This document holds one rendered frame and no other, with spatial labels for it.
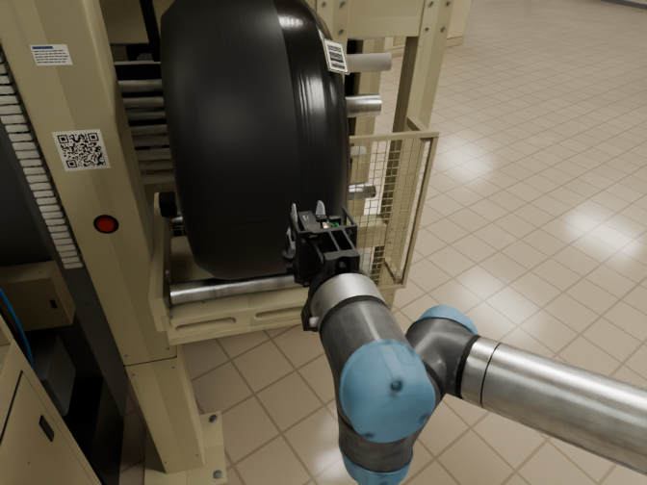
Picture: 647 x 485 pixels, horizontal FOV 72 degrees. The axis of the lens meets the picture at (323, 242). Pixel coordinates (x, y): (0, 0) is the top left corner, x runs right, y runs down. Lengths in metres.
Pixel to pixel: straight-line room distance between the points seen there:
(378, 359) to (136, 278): 0.77
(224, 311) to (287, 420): 0.90
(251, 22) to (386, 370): 0.59
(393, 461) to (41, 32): 0.75
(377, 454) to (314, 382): 1.48
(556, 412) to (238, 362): 1.63
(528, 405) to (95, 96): 0.76
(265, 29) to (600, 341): 2.10
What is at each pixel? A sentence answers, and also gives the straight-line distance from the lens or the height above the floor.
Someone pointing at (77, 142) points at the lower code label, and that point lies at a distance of 0.90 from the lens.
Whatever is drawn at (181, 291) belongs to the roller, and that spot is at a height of 0.92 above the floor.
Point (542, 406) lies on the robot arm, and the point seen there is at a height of 1.22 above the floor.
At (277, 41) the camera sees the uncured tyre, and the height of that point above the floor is 1.41.
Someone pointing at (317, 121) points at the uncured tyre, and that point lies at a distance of 0.72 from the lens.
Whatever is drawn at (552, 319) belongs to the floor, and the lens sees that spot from 2.47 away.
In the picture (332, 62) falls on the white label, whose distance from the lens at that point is 0.77.
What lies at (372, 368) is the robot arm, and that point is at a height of 1.30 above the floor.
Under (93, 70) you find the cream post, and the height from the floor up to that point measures 1.35.
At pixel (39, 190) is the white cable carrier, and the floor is 1.13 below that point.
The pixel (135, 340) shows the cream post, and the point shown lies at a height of 0.71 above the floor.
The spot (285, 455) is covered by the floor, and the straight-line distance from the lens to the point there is 1.78.
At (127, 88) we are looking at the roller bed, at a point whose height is 1.18.
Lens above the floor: 1.60
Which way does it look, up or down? 39 degrees down
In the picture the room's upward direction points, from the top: 3 degrees clockwise
